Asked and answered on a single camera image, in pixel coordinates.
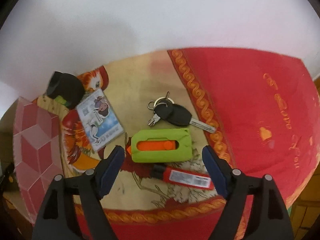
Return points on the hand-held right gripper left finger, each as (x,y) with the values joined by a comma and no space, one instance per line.
(111,170)

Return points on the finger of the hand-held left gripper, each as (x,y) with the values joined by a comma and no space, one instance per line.
(7,180)

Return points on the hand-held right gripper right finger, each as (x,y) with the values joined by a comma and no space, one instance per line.
(216,173)

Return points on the pink patterned cardboard box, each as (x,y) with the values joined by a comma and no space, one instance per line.
(35,142)

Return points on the green and orange utility knife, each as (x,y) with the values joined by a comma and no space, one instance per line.
(160,155)

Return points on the cartoon printed card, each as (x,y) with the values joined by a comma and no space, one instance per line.
(100,120)

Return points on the black car key bunch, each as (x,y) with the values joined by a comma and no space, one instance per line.
(177,115)

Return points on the black holder with green label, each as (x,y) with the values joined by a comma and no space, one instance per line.
(66,87)

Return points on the red printed tablecloth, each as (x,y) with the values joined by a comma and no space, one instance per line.
(250,105)

